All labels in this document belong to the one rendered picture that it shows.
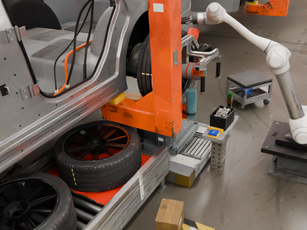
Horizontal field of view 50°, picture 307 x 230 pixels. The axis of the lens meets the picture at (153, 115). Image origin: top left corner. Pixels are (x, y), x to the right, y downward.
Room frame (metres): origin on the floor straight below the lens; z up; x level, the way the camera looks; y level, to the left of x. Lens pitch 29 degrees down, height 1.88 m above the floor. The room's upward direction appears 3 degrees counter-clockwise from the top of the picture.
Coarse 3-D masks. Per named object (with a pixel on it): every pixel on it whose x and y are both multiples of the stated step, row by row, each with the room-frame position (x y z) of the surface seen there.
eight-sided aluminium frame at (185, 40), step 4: (188, 36) 2.68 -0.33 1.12; (192, 36) 2.67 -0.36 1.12; (184, 40) 2.56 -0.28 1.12; (188, 40) 2.60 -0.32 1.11; (192, 40) 2.67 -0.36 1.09; (184, 44) 2.53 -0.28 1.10; (192, 44) 2.77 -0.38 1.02; (196, 44) 2.74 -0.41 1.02; (192, 48) 2.79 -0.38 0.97; (196, 48) 2.77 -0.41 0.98; (192, 80) 2.78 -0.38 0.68; (196, 80) 2.75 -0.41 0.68; (188, 84) 2.74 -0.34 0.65; (184, 92) 2.65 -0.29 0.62; (184, 96) 2.57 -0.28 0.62; (184, 100) 2.52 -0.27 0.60
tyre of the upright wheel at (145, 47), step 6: (144, 42) 2.58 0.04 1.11; (144, 48) 2.54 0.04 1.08; (144, 54) 2.50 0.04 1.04; (150, 54) 2.48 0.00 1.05; (138, 60) 2.51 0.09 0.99; (144, 60) 2.48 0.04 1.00; (150, 60) 2.45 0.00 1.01; (192, 60) 2.87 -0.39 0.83; (138, 66) 2.48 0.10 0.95; (144, 66) 2.46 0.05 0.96; (150, 66) 2.43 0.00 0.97; (138, 72) 2.47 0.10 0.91; (144, 72) 2.44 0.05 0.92; (150, 72) 2.42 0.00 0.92; (138, 78) 2.47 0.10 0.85; (144, 78) 2.44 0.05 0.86; (150, 78) 2.42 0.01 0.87; (138, 84) 2.48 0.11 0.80; (144, 84) 2.44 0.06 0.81; (150, 84) 2.42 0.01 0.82; (186, 84) 2.77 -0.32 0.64; (144, 90) 2.46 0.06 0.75; (150, 90) 2.43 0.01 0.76
